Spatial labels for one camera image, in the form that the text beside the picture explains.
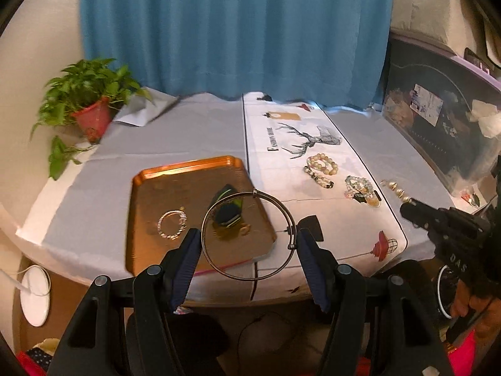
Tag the black chair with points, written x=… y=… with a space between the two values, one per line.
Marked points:
x=195 y=344

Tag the orange metal tray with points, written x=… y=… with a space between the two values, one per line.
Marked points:
x=156 y=203

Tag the person's right hand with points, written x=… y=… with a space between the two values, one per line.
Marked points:
x=471 y=301

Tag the blue curtain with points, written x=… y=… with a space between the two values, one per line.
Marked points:
x=235 y=31

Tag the folded grey sheet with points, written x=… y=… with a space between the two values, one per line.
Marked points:
x=137 y=111

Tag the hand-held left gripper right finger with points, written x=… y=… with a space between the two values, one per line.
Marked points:
x=311 y=266

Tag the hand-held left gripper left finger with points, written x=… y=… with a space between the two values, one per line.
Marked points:
x=187 y=266

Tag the dark green black wristband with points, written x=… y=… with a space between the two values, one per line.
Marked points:
x=227 y=211

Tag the dark dotted cloth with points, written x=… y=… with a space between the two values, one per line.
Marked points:
x=43 y=358

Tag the dark plastic storage bin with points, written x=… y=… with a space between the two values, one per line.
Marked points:
x=450 y=133

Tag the white deer print table runner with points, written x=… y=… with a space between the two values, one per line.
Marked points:
x=270 y=164

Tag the white round rim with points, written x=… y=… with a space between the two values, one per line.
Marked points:
x=439 y=293

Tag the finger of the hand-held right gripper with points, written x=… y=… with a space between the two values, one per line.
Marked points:
x=417 y=213

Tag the thin silver bangle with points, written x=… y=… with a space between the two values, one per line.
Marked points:
x=274 y=203

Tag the white round disc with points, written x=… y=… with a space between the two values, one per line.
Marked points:
x=35 y=301

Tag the beige fabric storage box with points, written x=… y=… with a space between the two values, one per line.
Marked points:
x=426 y=11

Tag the red cloth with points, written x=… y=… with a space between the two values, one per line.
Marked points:
x=29 y=366

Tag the grey tablecloth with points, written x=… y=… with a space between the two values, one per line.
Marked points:
x=188 y=133

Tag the green plant in red pot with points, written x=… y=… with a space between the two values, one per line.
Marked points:
x=92 y=115

